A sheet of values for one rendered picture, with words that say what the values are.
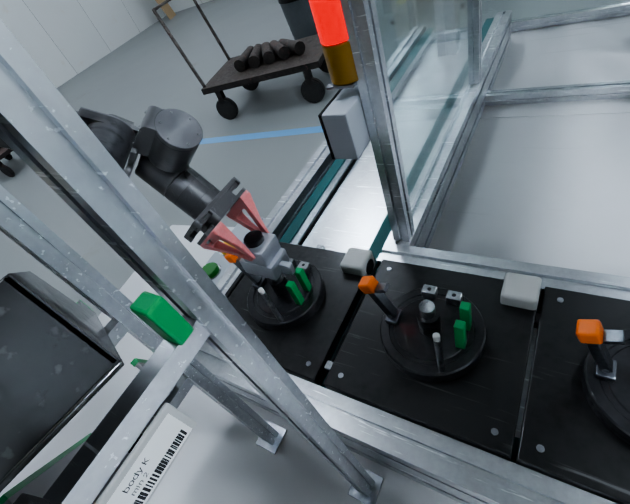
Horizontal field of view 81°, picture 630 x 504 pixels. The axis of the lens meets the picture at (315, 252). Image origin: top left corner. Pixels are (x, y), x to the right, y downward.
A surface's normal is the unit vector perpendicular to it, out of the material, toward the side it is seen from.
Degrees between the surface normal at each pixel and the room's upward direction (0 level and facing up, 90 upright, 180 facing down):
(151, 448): 90
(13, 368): 65
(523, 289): 0
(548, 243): 0
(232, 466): 0
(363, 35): 90
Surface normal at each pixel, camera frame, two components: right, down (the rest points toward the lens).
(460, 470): -0.30, -0.67
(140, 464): 0.84, 0.14
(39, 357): 0.55, -0.04
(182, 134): 0.53, -0.35
